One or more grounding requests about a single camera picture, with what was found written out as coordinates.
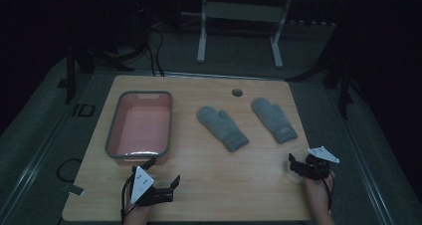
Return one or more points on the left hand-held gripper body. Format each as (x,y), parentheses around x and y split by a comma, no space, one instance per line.
(142,184)

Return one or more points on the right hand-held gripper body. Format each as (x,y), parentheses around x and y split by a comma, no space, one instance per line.
(315,167)

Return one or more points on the pink basin with grey rim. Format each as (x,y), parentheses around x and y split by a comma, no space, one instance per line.
(142,128)

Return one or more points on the grey mitten with label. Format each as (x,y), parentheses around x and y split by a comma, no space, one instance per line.
(273,119)

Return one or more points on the plain grey mitten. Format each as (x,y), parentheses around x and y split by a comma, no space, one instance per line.
(221,128)

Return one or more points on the person's right hand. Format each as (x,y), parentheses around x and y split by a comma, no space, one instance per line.
(316,193)

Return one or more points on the person's left hand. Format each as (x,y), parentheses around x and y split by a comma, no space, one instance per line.
(137,215)

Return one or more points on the grey tape piece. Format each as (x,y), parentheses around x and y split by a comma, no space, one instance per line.
(73,189)

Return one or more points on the black metal stand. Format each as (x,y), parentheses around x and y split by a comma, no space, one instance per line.
(71,75)
(343,85)

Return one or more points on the white metal stand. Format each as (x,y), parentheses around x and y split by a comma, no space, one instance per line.
(244,11)

